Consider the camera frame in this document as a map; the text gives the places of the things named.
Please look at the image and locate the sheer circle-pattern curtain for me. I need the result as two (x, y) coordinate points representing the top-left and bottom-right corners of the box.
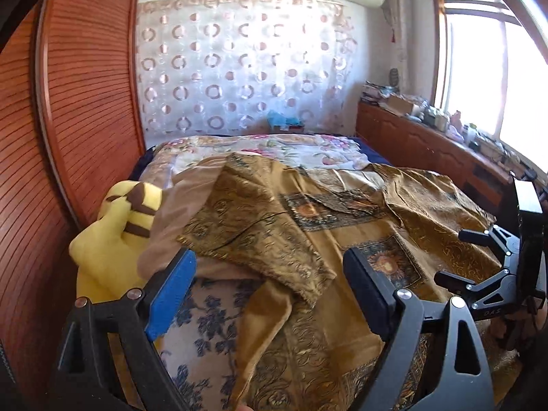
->
(136, 0), (357, 143)

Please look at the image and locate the cardboard box on cabinet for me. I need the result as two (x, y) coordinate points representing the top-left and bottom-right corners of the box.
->
(386, 94), (421, 116)

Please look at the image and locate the golden patterned garment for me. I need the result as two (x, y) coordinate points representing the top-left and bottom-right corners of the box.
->
(177, 153), (500, 410)

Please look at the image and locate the wooden sideboard cabinet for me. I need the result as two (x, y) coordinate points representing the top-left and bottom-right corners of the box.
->
(356, 102), (518, 224)

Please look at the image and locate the person's right hand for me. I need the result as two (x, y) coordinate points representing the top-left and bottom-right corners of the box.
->
(489, 307), (547, 348)

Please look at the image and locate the bright window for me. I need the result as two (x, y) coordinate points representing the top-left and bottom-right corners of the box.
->
(434, 0), (547, 171)

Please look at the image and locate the yellow plush toy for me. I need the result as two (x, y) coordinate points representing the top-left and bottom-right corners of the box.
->
(69, 180), (163, 303)

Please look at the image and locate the beige fleece blanket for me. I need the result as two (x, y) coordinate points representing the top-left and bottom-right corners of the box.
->
(137, 153), (261, 280)

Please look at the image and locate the wooden louvered wardrobe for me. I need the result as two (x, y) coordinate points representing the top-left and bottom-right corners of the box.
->
(1, 0), (145, 406)

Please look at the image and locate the blue floral white sheet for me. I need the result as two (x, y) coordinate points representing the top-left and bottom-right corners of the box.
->
(156, 278), (262, 410)

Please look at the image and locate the box with blue cloth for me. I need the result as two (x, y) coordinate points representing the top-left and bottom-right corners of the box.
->
(266, 110), (305, 134)

